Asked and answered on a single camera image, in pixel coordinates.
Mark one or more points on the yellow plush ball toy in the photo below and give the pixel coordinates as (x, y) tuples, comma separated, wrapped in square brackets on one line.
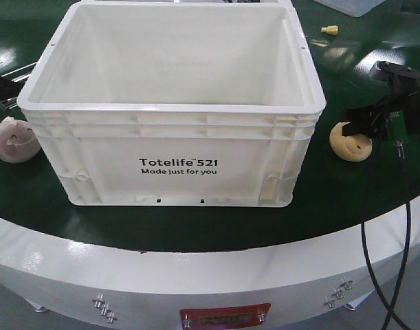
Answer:
[(353, 148)]

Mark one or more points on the pink plush ball toy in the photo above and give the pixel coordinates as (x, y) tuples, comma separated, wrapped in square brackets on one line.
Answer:
[(18, 142)]

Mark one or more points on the white plastic Totelife crate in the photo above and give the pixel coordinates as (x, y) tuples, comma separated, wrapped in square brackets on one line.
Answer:
[(175, 104)]

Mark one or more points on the metal roller rods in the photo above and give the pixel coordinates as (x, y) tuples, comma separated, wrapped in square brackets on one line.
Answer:
[(21, 73)]

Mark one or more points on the right green circuit board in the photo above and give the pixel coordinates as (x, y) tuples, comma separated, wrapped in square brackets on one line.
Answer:
[(396, 127)]

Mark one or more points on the small yellow plush piece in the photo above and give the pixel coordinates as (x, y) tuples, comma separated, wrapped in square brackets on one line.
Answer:
[(330, 30)]

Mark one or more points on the right bolt cluster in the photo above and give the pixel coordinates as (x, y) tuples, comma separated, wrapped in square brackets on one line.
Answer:
[(338, 293)]

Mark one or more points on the bolt cluster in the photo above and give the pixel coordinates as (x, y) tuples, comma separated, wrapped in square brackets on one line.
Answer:
[(338, 293), (103, 307)]

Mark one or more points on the left bolt cluster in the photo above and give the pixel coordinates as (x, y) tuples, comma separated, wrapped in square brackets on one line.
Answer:
[(103, 307)]

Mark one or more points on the red warning label plate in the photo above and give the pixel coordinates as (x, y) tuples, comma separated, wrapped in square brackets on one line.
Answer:
[(225, 317)]

